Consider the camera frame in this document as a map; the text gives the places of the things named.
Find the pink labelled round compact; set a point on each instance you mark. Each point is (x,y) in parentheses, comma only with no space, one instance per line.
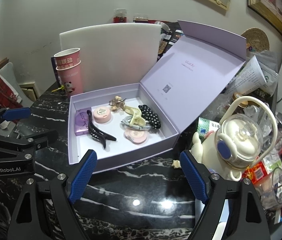
(102,115)

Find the black hair claw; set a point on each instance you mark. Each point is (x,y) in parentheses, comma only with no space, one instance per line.
(96,132)

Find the printed paper bag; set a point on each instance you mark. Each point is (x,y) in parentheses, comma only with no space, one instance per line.
(248,77)

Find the small cream charm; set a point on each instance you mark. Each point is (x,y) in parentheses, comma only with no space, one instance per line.
(176,164)

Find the lavender gift box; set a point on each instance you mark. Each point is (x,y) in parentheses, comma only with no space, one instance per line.
(193,80)

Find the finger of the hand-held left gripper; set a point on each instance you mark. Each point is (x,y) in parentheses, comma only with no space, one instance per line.
(30,141)
(15,113)

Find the green striped box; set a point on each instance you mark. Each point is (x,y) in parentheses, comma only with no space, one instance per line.
(207,126)

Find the small lilac box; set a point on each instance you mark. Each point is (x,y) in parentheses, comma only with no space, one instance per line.
(81,123)

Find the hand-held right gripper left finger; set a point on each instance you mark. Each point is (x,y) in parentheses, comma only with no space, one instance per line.
(81,177)

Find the cream bow hair clip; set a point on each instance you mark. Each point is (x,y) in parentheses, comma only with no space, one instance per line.
(116,98)

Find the pink panda paper cup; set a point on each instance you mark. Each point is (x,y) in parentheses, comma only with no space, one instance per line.
(71,80)

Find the dark purple carton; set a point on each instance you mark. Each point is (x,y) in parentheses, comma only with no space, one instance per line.
(53,67)

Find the pink hinged round compact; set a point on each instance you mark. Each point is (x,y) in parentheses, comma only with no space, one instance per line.
(136,136)

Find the grey cushion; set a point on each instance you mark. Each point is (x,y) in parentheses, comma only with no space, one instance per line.
(9,72)

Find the cream cartoon water bottle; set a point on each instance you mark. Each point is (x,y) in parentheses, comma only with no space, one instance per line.
(241,135)

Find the red snack packet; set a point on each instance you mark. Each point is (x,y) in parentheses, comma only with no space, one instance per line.
(258,172)

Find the white foam board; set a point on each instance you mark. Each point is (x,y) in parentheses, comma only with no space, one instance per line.
(106,55)

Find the dark printed packets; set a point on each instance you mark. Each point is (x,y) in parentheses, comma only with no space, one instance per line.
(168,40)

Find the yellow toy stick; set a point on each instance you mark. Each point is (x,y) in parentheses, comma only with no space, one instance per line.
(59,88)

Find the cream hair claw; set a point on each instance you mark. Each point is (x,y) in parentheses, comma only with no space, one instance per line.
(134,120)

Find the beige wooden box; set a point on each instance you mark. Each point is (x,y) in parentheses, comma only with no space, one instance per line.
(29,91)

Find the black polka-dot hair bow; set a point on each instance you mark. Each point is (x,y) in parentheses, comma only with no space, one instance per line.
(151,117)

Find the glass jar red contents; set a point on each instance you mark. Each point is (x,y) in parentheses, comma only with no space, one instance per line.
(120,17)

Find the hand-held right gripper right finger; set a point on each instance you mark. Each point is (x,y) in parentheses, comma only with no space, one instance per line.
(196,177)

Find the woven round mat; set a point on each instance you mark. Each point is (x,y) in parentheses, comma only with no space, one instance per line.
(255,40)

